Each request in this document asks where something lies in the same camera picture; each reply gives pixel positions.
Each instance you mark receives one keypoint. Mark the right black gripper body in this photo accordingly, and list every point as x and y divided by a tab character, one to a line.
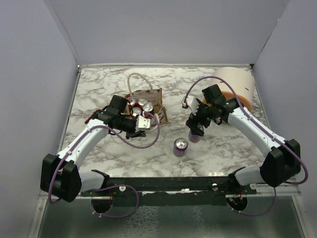
203	110

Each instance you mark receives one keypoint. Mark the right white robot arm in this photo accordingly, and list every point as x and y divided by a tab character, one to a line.
282	157

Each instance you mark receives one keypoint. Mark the red cola can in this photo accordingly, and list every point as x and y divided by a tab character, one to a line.
136	111
142	101

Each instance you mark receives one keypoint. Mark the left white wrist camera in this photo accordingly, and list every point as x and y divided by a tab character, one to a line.
142	124

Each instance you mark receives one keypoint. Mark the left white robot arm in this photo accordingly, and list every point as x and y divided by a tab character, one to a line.
60	174

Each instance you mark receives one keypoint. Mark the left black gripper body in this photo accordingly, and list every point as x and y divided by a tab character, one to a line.
127	125

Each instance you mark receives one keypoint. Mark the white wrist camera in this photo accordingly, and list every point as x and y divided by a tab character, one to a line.
142	124
191	103

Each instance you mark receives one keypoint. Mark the purple can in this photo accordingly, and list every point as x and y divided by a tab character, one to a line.
179	147
194	138

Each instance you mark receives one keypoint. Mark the red marker pen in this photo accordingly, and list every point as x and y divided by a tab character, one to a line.
89	118

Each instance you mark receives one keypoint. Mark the red cola can front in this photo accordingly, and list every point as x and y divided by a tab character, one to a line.
136	111

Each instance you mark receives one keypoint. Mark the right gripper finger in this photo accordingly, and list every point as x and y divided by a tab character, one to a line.
195	127
206	120

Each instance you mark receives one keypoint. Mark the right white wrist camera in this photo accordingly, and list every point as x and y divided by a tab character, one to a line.
191	103

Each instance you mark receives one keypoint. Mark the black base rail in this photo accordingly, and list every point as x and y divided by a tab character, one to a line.
170	191

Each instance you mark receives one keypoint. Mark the watermelon canvas tote bag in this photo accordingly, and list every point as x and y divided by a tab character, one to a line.
154	95

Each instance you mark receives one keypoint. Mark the silver blue slim can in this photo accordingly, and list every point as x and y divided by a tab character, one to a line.
132	101

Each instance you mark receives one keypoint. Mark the black and yellow can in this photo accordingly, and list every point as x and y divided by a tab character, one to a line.
148	107

